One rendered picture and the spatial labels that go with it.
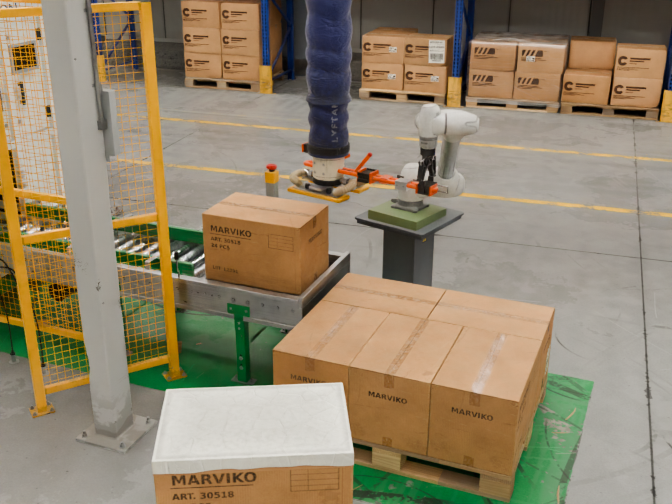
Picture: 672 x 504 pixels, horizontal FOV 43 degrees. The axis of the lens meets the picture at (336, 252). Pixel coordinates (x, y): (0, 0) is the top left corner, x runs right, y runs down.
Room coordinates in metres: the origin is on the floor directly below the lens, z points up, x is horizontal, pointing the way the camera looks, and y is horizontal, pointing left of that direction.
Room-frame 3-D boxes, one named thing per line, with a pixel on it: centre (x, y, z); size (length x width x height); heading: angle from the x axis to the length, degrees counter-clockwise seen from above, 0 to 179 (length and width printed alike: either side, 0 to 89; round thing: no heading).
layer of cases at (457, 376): (3.82, -0.43, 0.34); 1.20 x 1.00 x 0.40; 68
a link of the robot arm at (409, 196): (4.94, -0.47, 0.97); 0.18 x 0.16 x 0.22; 86
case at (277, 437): (2.28, 0.26, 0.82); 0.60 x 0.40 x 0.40; 95
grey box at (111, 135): (3.78, 1.09, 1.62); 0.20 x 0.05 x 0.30; 68
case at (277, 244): (4.47, 0.39, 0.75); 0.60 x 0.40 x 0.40; 68
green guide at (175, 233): (5.17, 1.37, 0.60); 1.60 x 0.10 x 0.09; 68
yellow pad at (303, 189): (4.26, 0.10, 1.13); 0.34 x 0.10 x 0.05; 55
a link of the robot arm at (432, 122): (4.00, -0.46, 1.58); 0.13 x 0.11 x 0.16; 86
